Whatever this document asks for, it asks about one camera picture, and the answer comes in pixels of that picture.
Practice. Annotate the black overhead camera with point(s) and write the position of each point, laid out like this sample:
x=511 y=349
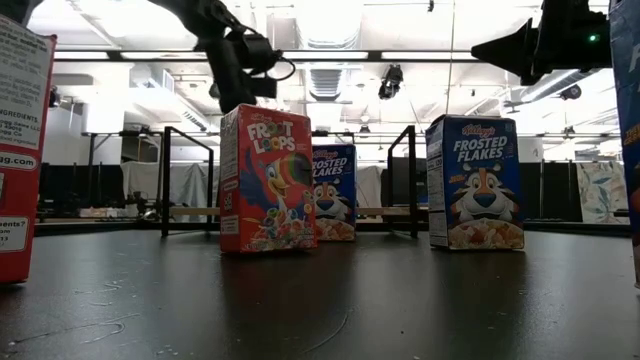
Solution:
x=391 y=82

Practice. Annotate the black frame wooden shelf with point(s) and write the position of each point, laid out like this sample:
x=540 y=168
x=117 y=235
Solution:
x=165 y=190

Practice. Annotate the white LED light strip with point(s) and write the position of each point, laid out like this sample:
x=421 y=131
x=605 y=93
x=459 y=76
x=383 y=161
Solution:
x=80 y=55
x=425 y=55
x=160 y=55
x=325 y=55

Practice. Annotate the black partition panel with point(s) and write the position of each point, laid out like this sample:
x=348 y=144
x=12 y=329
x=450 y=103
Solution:
x=75 y=185
x=550 y=190

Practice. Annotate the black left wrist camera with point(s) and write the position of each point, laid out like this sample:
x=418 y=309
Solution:
x=263 y=86

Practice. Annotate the blue Frosted Flakes cereal box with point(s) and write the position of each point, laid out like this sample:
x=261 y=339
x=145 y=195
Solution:
x=627 y=100
x=335 y=200
x=475 y=200

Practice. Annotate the black metal table frame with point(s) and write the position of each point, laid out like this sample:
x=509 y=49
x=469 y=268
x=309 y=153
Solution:
x=100 y=227

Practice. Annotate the red Froot Loops cereal box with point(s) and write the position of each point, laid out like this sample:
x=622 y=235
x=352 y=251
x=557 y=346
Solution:
x=270 y=200
x=20 y=200

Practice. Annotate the black overhead crossbar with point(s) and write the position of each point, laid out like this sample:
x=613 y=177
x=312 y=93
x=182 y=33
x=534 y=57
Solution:
x=114 y=55

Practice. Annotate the grey diagonal ceiling duct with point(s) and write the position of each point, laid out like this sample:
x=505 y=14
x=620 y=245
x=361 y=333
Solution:
x=560 y=82

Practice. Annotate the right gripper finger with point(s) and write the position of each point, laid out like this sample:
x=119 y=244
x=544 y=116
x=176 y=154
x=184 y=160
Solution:
x=515 y=52

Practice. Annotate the black round ceiling fixture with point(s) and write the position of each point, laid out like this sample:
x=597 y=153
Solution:
x=571 y=92
x=214 y=91
x=54 y=97

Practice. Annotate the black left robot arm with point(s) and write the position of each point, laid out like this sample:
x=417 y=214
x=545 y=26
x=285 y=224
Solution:
x=200 y=15

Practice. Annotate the silver ventilation duct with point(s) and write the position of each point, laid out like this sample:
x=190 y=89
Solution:
x=327 y=30

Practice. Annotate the black monitor screen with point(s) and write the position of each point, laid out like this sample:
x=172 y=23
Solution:
x=400 y=185

